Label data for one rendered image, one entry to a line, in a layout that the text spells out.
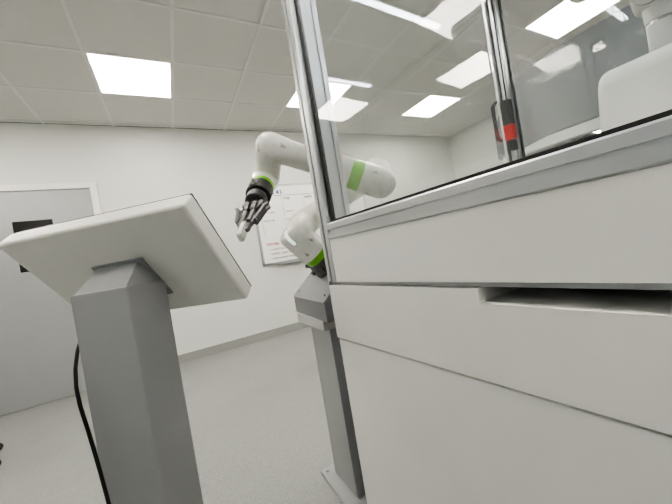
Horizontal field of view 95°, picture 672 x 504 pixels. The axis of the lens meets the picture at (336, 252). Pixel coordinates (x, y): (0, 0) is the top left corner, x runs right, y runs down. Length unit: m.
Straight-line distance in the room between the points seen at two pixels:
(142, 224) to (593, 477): 0.85
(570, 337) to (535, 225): 0.13
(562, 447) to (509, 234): 0.27
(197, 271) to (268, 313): 3.49
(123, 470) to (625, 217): 1.02
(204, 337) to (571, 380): 3.98
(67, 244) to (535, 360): 0.96
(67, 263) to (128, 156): 3.41
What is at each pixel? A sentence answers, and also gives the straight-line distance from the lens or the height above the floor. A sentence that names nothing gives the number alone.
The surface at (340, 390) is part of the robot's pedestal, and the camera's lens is 1.36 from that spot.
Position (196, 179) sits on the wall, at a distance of 4.30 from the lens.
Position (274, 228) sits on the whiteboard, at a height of 1.44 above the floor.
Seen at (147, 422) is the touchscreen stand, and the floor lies 0.71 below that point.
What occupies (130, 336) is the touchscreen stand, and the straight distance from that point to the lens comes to 0.85.
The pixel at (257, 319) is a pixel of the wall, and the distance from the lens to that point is 4.28.
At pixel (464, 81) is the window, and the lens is 0.52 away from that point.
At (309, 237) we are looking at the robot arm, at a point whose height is 1.09.
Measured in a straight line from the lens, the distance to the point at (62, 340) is 4.24.
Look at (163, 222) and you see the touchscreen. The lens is 0.77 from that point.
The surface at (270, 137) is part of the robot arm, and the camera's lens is 1.18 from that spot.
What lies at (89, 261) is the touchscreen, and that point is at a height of 1.10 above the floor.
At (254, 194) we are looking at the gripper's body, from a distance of 1.12.
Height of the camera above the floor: 1.03
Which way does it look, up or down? 1 degrees down
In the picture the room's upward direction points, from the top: 10 degrees counter-clockwise
